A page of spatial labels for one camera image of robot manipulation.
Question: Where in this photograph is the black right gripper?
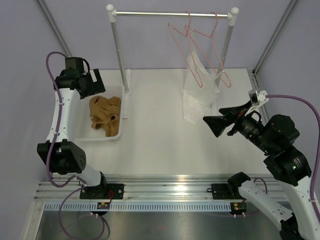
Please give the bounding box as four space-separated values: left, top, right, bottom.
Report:
203 99 275 154

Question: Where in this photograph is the tan tank top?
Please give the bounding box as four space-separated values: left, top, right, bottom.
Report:
89 95 122 137

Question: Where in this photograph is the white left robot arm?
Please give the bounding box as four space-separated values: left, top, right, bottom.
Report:
36 57 108 200

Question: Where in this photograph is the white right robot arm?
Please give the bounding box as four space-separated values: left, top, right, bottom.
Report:
203 101 320 240

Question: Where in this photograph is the white tank top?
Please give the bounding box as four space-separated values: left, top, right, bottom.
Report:
181 30 221 126

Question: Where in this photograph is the white metal clothes rack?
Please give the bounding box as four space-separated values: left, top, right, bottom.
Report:
106 4 239 120

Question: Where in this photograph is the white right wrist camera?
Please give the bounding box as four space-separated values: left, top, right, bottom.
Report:
245 89 269 116

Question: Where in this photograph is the right aluminium frame post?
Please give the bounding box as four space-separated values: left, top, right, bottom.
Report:
252 0 300 77

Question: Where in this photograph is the aluminium frame post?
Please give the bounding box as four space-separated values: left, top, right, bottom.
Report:
252 0 300 77
35 0 74 57

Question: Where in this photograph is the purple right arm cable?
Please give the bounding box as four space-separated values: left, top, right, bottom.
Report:
266 94 320 213

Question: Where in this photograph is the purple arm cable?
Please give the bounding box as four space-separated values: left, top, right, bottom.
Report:
266 94 320 213
45 51 111 238

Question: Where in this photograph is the aluminium mounting rail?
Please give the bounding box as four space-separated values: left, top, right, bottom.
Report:
34 174 306 203

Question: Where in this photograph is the left aluminium frame post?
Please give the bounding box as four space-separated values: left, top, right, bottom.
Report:
35 0 74 57

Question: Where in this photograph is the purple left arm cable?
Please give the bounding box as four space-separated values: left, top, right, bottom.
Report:
45 51 111 238

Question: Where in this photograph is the white slotted cable duct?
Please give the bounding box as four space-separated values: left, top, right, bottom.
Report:
44 201 231 212

